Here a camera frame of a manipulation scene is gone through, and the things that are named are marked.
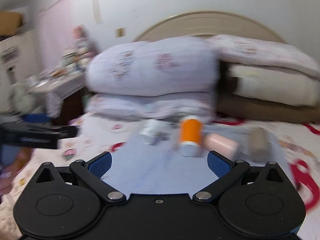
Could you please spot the upper pink checked quilt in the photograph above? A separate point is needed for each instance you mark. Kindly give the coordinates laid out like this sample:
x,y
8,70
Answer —
x,y
168,66

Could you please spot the bear pattern bedspread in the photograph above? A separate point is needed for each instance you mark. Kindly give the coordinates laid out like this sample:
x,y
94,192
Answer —
x,y
299,145

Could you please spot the light blue patterned cloth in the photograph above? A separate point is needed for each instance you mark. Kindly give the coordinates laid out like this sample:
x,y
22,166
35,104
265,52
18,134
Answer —
x,y
157,169

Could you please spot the plush toy doll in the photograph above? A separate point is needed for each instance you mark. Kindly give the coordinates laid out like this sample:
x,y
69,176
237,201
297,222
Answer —
x,y
84,46

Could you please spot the taupe tumbler cup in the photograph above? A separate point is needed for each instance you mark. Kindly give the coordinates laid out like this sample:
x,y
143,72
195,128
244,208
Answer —
x,y
259,146

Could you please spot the pink tumbler cup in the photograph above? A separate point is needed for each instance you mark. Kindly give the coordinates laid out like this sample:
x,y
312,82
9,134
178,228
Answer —
x,y
222,145

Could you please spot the pink floral pillow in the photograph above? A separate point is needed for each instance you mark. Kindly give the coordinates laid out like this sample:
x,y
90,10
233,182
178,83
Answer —
x,y
248,51

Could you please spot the white cabinet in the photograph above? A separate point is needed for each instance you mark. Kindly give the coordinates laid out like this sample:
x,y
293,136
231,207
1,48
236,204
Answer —
x,y
18,62

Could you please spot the lower pink checked quilt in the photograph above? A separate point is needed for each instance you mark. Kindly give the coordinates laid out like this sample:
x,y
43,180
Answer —
x,y
170,106

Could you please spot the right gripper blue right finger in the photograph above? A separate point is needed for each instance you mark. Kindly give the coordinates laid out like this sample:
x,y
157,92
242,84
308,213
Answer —
x,y
228,173

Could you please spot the cluttered bedside table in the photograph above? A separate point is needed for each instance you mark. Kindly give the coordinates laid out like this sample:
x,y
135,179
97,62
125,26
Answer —
x,y
53,91

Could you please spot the pink checked quilt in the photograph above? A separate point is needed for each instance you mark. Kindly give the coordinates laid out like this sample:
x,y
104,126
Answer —
x,y
168,66
170,106

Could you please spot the cardboard box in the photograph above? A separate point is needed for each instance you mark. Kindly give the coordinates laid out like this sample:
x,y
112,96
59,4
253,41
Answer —
x,y
10,22

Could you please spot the orange paper cup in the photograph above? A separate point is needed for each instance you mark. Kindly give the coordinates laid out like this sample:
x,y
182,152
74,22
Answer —
x,y
190,137

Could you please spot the cream folded blanket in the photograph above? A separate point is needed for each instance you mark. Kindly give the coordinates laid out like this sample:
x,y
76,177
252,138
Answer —
x,y
289,88

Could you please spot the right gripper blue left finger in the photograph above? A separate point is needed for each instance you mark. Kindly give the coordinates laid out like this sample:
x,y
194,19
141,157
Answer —
x,y
90,173

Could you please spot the white floral paper cup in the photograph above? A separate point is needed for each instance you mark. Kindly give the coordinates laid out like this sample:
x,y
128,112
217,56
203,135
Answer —
x,y
151,130

